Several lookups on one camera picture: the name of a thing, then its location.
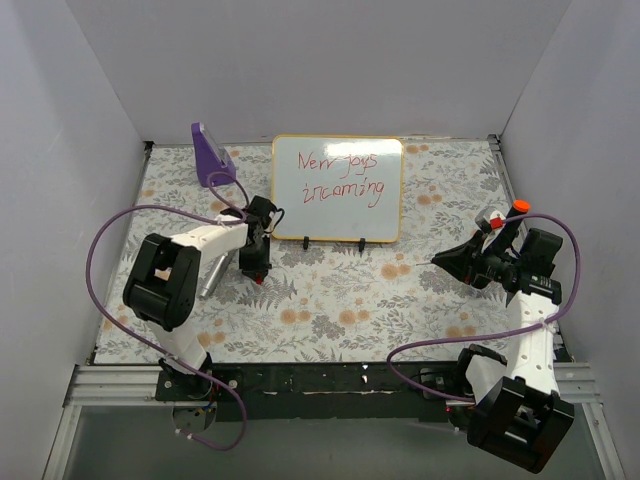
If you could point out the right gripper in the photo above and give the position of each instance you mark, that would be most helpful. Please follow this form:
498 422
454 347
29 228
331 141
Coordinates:
476 265

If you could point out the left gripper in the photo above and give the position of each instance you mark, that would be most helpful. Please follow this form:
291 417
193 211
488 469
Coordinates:
255 257

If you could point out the yellow framed whiteboard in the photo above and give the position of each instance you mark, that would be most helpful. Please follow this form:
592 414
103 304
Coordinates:
338 188

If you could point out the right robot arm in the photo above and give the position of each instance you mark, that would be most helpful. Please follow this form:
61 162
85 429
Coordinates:
518 414

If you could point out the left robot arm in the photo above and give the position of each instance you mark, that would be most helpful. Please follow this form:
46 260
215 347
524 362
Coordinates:
162 285

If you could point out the silver microphone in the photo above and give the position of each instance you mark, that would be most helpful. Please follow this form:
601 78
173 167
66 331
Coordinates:
215 275

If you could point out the floral table mat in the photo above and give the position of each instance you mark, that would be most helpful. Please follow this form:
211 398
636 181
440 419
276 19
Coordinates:
326 303

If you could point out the purple wedge stand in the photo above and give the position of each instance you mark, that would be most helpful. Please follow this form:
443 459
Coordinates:
214 165

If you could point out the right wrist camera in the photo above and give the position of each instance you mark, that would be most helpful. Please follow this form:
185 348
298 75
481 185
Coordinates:
490 223

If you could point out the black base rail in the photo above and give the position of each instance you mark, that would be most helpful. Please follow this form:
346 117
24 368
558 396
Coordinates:
318 391

